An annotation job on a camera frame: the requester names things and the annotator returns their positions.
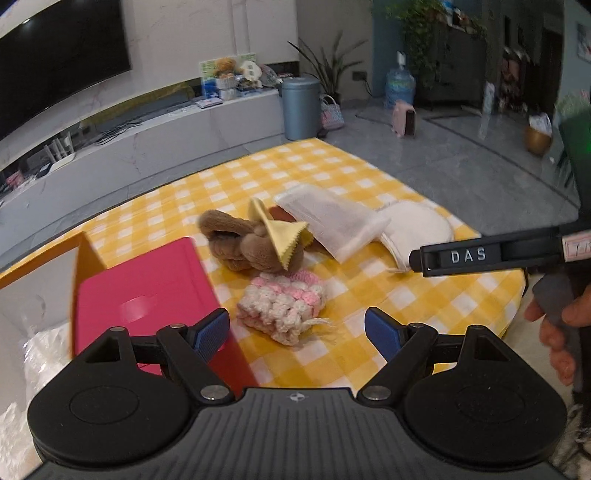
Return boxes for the person's right hand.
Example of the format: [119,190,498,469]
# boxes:
[525,284,591,386]

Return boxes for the brown plush toy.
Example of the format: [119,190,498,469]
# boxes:
[198,205,319,274]

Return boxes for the white router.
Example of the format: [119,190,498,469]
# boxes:
[45,131,77,172]

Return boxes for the white round hand fan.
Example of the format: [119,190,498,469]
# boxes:
[240,60,262,88]

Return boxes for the yellow checked tablecloth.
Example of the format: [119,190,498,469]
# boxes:
[0,137,529,402]

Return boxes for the pink space heater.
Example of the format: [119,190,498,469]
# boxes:
[392,100,417,138]

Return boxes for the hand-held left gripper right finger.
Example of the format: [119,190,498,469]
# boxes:
[358,307,509,403]

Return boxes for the black cables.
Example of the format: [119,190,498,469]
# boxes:
[95,117,144,144]

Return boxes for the yellow cloth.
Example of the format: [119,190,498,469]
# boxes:
[248,198,311,271]

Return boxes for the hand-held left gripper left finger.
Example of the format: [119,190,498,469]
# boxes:
[83,308,235,404]

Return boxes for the pastel woven basket bag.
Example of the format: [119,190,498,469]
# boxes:
[320,93,345,131]

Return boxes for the white mesh bag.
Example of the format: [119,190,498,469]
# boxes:
[274,184,392,265]

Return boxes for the dark cabinet with plants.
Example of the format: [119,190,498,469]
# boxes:
[385,0,488,88]

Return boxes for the teddy bear bouquet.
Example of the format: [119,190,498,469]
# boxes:
[216,58,237,88]

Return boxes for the white crinkled plastic bag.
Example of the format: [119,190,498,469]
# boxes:
[0,320,77,480]

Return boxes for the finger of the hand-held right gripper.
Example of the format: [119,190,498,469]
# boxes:
[409,224,566,278]

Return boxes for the grey-blue trash can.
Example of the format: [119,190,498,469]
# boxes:
[281,75,322,141]

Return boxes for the pink white knitted pouch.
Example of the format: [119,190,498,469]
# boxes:
[235,269,335,346]

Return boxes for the brown basket with bag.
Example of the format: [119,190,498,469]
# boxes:
[523,113,554,158]

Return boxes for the orange storage box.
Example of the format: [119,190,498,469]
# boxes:
[0,231,109,480]

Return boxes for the white marble TV cabinet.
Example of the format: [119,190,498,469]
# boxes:
[0,85,284,245]

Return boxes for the black television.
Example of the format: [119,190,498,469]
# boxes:
[0,0,133,141]

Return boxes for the long-leaf potted plant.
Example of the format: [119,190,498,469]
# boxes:
[287,31,368,104]

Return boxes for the blue water bottle with pump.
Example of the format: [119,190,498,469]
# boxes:
[385,52,417,110]

